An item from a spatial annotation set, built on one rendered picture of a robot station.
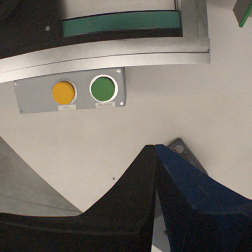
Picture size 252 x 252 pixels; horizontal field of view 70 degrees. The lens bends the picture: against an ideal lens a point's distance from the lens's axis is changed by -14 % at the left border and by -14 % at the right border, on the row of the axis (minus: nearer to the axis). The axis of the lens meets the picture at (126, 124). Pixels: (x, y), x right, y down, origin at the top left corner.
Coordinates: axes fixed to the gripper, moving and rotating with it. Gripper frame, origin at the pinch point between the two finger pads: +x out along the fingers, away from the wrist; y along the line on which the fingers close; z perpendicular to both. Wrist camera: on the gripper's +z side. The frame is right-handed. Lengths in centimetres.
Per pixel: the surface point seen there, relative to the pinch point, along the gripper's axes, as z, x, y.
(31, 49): 6.3, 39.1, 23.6
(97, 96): -3.3, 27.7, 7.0
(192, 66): -0.4, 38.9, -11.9
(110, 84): -1.5, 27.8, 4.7
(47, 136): -15.5, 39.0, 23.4
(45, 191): -109, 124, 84
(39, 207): -132, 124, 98
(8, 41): 8.4, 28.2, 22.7
